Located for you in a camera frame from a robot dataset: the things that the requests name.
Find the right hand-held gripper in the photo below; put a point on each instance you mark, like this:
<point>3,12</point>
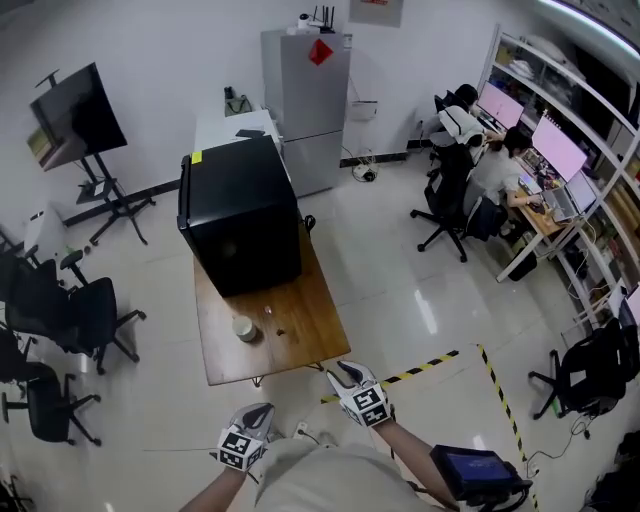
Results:
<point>367,405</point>

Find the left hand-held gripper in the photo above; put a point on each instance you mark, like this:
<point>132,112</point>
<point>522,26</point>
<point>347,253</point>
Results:
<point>240,447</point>

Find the white cup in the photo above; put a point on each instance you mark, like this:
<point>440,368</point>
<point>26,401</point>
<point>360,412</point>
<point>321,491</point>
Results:
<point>244,330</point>

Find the metal spoon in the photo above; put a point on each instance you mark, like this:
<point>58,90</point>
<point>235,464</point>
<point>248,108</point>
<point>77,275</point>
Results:
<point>269,310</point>

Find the person's right forearm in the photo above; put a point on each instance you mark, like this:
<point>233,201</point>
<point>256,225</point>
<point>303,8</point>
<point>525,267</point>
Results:
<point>415,455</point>

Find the person's left forearm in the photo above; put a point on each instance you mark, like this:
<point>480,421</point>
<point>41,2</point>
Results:
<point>215,492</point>

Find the white power strip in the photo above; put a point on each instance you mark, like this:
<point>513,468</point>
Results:
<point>301,430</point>

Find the yellow black hazard tape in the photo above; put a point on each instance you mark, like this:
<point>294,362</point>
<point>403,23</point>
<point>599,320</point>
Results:
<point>505,405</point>
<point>400,376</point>

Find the person's right white shoe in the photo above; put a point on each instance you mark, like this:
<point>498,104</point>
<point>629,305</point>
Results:
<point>327,440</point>

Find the person's beige clothing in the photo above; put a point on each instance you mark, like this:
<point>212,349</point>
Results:
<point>340,480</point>

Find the black tablet screen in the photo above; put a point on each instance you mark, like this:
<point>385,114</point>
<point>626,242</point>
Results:
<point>475,470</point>

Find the black office chair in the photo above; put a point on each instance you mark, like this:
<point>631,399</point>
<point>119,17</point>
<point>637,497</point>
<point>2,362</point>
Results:
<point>30,305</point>
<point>595,370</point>
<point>450,190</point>
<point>95,310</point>
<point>47,410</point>

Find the black mini fridge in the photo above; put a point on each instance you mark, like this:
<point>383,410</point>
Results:
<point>240,215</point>

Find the white framed wooden desk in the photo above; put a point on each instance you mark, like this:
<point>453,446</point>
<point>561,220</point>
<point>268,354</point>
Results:
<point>542,225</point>

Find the black wheeled screen stand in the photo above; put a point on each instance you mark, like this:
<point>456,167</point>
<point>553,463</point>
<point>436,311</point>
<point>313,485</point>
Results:
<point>110,200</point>

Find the black flat phone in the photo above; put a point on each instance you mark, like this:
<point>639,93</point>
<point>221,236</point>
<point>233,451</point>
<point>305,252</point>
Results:
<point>249,133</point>

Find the silver refrigerator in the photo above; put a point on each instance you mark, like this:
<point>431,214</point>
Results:
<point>312,110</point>

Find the white air purifier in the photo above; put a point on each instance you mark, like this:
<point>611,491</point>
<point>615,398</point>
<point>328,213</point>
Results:
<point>45,230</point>

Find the open grey laptop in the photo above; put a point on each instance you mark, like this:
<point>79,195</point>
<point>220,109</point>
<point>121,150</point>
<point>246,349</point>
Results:
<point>575,195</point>

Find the grey bag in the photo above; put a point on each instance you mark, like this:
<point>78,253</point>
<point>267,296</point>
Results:
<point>237,105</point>

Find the pink lit monitor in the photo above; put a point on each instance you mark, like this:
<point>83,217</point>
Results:
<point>500,105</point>
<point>557,147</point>

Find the large black screen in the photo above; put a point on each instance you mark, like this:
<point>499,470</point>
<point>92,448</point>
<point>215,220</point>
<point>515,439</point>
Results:
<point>75,115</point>

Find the black router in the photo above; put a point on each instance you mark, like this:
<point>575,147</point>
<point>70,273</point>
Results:
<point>322,22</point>

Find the white storage shelf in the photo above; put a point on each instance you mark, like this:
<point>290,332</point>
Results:
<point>595,100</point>

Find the wall notice sheet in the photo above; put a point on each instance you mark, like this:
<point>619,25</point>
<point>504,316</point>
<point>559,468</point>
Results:
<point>375,12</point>

